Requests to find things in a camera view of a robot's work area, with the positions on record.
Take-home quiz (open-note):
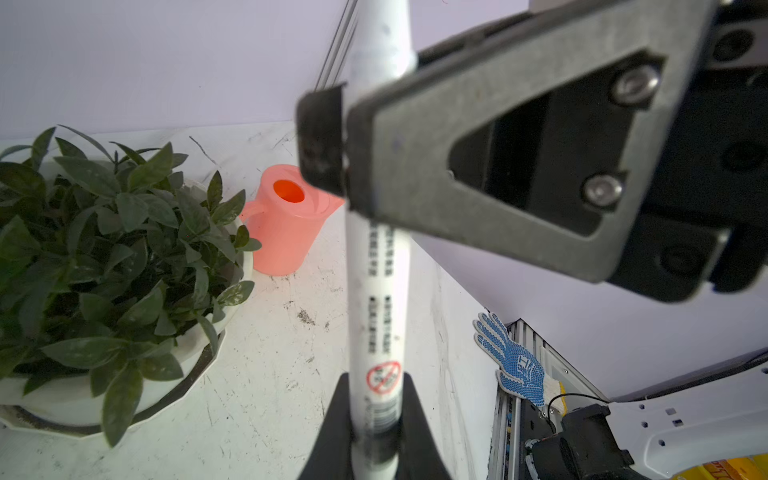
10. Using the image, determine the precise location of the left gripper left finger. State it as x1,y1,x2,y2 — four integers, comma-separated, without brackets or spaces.
298,373,354,480

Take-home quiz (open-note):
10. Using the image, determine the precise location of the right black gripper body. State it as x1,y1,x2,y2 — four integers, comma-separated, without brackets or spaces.
419,0,768,304

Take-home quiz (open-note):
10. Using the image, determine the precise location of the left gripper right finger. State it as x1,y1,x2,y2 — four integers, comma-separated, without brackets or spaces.
395,373,451,480

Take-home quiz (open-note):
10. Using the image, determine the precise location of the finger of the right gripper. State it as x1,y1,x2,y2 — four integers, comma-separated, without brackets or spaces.
346,1,718,283
295,84,346,198

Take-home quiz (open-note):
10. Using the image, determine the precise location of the pink watering can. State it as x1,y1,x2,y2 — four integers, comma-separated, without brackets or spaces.
240,164,344,276

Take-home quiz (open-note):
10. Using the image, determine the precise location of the blue dotted work glove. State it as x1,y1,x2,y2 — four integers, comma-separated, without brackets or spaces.
472,312,567,414

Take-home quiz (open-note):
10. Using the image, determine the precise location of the green potted plant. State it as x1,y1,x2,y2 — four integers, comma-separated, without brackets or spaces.
1,128,260,446

